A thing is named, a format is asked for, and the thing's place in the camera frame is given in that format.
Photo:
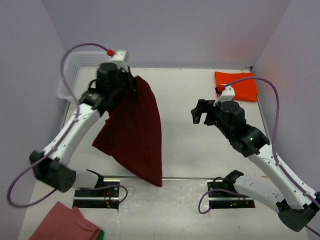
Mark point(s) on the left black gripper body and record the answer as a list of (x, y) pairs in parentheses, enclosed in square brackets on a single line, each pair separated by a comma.
[(124, 83)]

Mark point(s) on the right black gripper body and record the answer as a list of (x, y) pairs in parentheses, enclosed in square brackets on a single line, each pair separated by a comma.
[(218, 124)]

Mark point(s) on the dark red t-shirt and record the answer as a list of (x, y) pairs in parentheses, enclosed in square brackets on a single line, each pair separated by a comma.
[(132, 134)]

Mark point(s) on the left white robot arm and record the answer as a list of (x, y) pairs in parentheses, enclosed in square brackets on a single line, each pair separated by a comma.
[(50, 166)]

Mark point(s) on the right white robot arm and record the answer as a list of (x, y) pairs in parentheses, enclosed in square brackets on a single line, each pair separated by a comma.
[(295, 203)]

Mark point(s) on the folded orange t-shirt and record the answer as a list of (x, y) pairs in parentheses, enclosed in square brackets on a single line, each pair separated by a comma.
[(245, 91)]

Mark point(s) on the white plastic basket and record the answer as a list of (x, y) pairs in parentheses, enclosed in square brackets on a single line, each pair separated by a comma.
[(80, 68)]

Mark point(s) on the pink folded t-shirt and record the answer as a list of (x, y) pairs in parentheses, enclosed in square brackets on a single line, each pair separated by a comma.
[(63, 223)]

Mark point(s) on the green cloth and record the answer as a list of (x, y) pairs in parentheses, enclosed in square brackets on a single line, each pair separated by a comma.
[(101, 235)]

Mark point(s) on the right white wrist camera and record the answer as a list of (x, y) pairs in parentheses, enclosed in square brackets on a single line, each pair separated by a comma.
[(225, 94)]

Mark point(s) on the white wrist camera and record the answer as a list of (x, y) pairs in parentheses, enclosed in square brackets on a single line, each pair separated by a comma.
[(225, 94), (118, 60)]

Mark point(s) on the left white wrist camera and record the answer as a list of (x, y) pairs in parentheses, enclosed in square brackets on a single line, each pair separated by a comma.
[(118, 60)]

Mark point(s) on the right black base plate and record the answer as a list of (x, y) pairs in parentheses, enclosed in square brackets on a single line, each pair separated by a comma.
[(224, 200)]

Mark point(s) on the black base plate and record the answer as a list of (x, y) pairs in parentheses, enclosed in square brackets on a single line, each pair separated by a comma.
[(224, 200), (102, 199)]

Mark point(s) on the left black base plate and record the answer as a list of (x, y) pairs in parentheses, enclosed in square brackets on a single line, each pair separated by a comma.
[(102, 199)]

